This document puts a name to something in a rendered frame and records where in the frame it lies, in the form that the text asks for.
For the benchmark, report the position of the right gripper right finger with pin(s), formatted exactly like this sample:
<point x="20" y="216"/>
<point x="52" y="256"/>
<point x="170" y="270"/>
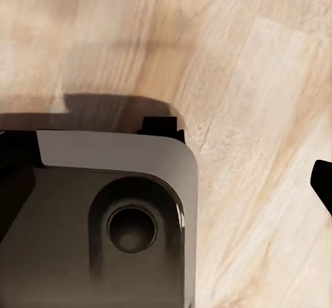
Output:
<point x="321" y="181"/>

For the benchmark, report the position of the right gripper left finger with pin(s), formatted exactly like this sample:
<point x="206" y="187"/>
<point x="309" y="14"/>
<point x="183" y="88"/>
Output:
<point x="17" y="181"/>

